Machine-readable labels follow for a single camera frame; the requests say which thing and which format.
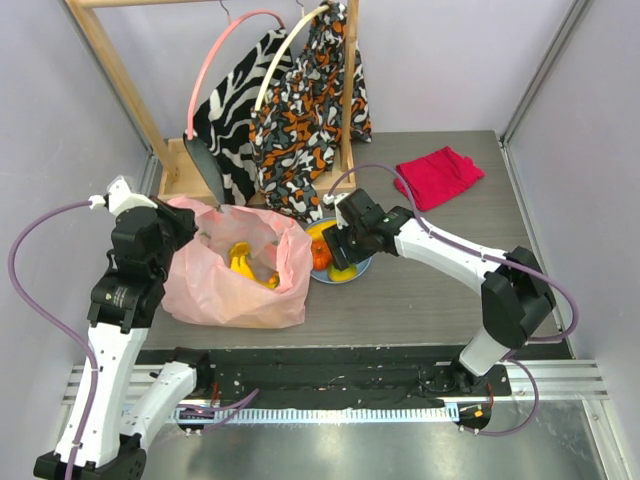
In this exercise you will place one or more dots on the wooden clothes rack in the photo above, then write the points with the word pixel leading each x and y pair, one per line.
pixel 180 176

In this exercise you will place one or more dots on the yellow banana bunch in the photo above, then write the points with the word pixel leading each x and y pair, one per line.
pixel 239 255

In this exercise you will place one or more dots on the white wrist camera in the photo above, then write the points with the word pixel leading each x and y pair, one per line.
pixel 120 197
pixel 332 202

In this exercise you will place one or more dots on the orange camouflage cloth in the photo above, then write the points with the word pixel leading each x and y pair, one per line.
pixel 296 121

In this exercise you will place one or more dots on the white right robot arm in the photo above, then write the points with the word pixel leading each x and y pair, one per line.
pixel 514 299

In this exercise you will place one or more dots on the pink peach plastic bag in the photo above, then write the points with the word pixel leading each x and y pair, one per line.
pixel 202 289

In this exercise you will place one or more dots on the green orange citrus fruit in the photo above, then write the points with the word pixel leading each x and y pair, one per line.
pixel 340 276

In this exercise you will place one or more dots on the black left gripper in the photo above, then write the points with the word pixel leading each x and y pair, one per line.
pixel 183 219

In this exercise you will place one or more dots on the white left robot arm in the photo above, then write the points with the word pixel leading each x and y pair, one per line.
pixel 104 440

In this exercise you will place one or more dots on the yellow mango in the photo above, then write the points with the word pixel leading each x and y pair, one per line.
pixel 316 230

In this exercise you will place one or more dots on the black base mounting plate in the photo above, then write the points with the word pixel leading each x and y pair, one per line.
pixel 323 378

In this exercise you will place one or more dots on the red folded cloth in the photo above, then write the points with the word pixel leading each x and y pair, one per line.
pixel 438 177

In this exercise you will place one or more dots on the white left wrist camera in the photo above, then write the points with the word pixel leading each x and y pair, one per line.
pixel 120 197

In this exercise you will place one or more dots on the light blue plate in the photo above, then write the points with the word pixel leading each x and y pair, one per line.
pixel 321 276

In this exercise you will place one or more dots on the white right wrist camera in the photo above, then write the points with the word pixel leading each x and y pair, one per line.
pixel 332 202

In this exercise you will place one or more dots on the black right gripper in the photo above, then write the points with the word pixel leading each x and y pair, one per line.
pixel 336 245

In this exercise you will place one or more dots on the aluminium frame rail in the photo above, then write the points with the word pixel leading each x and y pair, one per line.
pixel 533 380

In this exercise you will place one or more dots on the zebra pattern cloth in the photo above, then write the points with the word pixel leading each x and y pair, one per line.
pixel 220 146

